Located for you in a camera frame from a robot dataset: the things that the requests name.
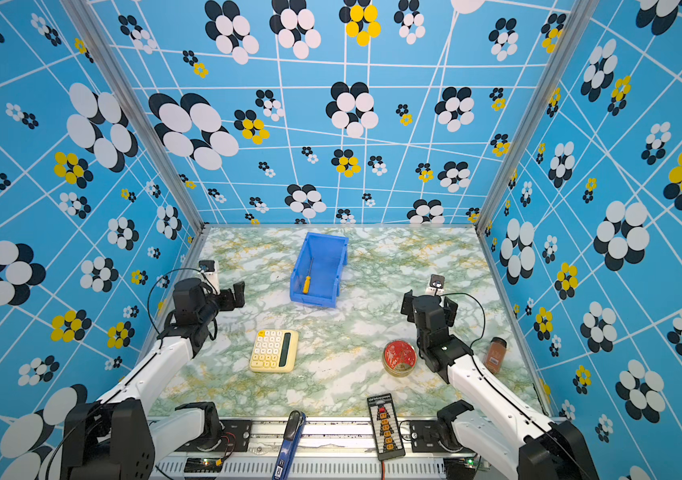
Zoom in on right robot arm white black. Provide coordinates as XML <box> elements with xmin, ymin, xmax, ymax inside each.
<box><xmin>401</xmin><ymin>291</ymin><xmax>599</xmax><ymax>479</ymax></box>

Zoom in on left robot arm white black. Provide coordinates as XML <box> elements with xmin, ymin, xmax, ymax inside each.
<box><xmin>45</xmin><ymin>277</ymin><xmax>245</xmax><ymax>479</ymax></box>

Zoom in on blue plastic bin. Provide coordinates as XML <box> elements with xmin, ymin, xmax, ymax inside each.
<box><xmin>289</xmin><ymin>232</ymin><xmax>349</xmax><ymax>308</ymax></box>

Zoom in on red round tin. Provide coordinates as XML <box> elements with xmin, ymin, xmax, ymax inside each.
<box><xmin>382</xmin><ymin>340</ymin><xmax>418</xmax><ymax>377</ymax></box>

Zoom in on yellow calculator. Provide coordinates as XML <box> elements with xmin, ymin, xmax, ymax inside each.
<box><xmin>249</xmin><ymin>330</ymin><xmax>299</xmax><ymax>373</ymax></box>

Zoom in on brown spice bottle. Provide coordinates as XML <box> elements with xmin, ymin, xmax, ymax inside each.
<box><xmin>484</xmin><ymin>336</ymin><xmax>508</xmax><ymax>375</ymax></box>

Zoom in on black remote orange buttons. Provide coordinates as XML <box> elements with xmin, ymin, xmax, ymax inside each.
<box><xmin>367</xmin><ymin>393</ymin><xmax>406</xmax><ymax>462</ymax></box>

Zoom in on blue black utility knife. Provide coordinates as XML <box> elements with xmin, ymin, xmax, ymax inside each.
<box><xmin>271</xmin><ymin>410</ymin><xmax>307</xmax><ymax>480</ymax></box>

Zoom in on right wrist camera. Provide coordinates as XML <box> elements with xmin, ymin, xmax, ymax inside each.
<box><xmin>425</xmin><ymin>274</ymin><xmax>446</xmax><ymax>296</ymax></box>

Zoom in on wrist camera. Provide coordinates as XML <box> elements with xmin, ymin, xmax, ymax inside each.
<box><xmin>425</xmin><ymin>274</ymin><xmax>446</xmax><ymax>296</ymax></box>
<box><xmin>198</xmin><ymin>260</ymin><xmax>220</xmax><ymax>294</ymax></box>

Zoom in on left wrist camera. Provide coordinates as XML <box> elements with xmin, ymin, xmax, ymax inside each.
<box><xmin>198</xmin><ymin>260</ymin><xmax>220</xmax><ymax>294</ymax></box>

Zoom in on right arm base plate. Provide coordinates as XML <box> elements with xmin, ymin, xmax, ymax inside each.
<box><xmin>408</xmin><ymin>420</ymin><xmax>470</xmax><ymax>454</ymax></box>

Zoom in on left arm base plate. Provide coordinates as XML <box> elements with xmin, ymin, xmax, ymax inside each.
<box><xmin>177</xmin><ymin>419</ymin><xmax>253</xmax><ymax>453</ymax></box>

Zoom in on aluminium front rail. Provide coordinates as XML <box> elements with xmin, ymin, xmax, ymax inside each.
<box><xmin>148</xmin><ymin>413</ymin><xmax>528</xmax><ymax>480</ymax></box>

